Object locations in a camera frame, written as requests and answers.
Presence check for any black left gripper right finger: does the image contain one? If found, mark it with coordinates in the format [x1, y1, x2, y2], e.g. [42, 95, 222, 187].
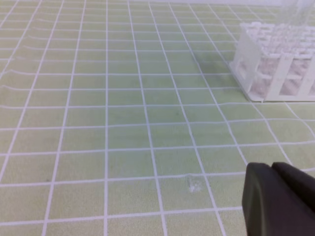
[272, 162, 315, 212]

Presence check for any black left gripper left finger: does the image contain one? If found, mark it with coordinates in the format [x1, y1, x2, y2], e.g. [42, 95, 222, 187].
[242, 162, 315, 236]

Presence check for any white plastic test tube rack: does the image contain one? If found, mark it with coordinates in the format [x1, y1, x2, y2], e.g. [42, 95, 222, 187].
[229, 22, 315, 102]

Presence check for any green grid tablecloth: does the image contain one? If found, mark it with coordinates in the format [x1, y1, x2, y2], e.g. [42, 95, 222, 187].
[0, 0, 315, 236]

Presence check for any clear test tube in rack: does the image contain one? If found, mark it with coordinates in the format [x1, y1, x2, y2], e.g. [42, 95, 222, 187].
[285, 0, 315, 51]

